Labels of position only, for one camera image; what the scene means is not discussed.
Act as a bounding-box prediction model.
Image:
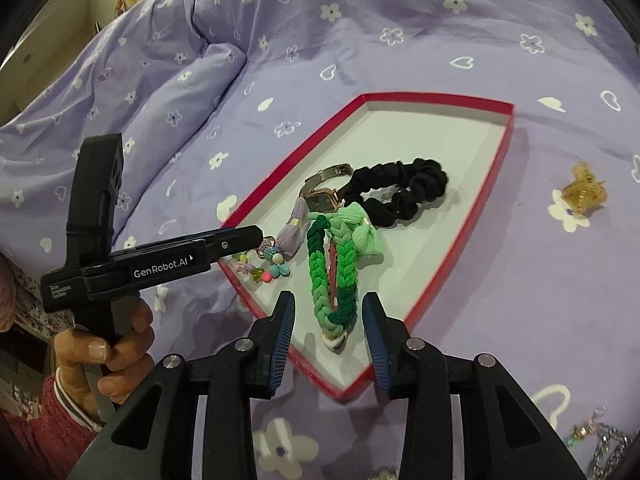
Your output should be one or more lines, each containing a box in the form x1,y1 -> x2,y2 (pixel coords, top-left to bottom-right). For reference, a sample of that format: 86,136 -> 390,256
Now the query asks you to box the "silver chain necklace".
585,427 -> 638,480

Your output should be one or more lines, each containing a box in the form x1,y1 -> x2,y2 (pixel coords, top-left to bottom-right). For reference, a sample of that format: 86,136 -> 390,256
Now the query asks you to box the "purple flower print blanket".
0,0 -> 640,480

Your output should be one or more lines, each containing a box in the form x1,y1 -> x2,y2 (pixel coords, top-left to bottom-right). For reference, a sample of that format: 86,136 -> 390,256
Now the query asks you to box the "purple tassel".
276,197 -> 307,256

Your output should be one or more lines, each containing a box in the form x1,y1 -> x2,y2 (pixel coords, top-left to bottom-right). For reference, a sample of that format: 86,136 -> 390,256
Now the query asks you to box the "yellow claw hair clip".
560,161 -> 611,211

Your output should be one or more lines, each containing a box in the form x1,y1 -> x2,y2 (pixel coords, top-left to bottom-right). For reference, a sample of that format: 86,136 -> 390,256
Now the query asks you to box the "person's left hand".
52,297 -> 156,423

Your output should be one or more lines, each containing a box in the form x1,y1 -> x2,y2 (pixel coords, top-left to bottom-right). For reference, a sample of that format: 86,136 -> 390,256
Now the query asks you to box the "pastel link chain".
564,407 -> 606,451

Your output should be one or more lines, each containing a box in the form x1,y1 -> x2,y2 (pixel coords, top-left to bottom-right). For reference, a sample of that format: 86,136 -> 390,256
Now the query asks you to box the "light green tassel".
330,202 -> 388,256

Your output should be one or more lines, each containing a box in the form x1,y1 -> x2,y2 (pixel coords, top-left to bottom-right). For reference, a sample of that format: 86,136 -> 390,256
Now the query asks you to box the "floral patterned cloth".
0,252 -> 57,343

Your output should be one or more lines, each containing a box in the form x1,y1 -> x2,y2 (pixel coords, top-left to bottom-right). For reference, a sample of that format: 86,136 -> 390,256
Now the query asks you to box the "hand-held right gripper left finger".
67,290 -> 297,480

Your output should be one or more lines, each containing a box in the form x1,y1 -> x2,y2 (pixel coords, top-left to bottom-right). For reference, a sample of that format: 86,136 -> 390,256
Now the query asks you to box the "red shallow box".
217,92 -> 516,401

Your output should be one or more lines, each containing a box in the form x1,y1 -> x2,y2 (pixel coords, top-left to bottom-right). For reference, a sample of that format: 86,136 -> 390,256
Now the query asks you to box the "rose gold wrist watch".
299,162 -> 356,217

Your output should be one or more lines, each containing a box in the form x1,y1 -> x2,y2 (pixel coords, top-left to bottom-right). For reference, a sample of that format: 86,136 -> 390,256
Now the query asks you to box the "person's left forearm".
0,370 -> 107,480

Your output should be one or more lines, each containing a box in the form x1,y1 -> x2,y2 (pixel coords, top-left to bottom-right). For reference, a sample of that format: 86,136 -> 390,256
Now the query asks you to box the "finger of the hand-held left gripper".
181,228 -> 237,242
194,225 -> 264,264

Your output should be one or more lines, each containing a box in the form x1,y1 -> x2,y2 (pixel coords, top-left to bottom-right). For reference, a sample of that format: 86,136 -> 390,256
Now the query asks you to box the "black scrunchie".
345,157 -> 448,228

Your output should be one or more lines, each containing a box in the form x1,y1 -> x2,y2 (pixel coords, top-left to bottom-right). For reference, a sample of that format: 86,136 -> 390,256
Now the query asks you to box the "green braided hair clip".
306,212 -> 358,356

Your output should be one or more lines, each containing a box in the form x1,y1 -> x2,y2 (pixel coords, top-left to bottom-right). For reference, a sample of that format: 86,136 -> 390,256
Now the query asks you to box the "colourful bead bracelet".
230,237 -> 293,285

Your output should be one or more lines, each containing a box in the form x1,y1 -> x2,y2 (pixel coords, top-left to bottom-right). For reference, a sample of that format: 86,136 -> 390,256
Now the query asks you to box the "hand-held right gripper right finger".
361,292 -> 588,480

